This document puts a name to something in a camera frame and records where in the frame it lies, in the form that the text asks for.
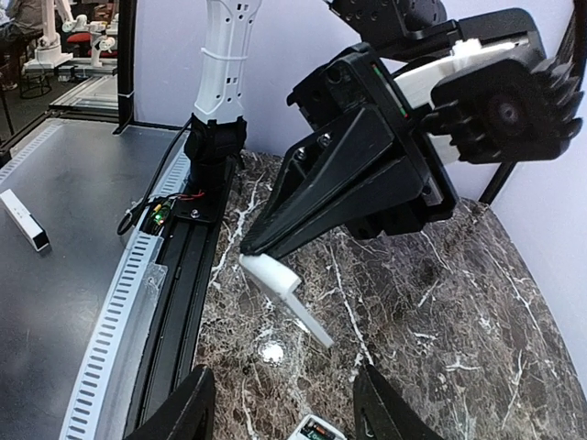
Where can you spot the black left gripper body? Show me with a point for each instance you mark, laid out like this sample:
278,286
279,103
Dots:
356,78

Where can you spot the white slotted cable duct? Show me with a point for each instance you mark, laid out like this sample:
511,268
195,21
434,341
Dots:
103,389

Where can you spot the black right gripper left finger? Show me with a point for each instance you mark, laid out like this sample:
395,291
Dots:
188,413

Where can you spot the black left front post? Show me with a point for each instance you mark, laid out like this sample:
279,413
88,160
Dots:
125,63

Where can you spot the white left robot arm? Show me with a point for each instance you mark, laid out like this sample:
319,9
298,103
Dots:
218,129

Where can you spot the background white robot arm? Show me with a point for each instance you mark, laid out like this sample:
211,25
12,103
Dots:
48,54

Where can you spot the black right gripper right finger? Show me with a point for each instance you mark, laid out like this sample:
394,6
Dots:
381,413

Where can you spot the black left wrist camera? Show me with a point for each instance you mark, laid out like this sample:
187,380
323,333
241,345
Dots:
498,103

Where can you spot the white battery cover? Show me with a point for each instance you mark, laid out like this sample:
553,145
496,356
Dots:
280,283

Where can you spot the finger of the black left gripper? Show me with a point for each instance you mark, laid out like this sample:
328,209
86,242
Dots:
358,139
397,177

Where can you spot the small white black box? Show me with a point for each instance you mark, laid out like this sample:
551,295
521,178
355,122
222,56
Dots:
27,224

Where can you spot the white and red remote control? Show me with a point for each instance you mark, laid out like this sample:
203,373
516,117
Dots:
315,428

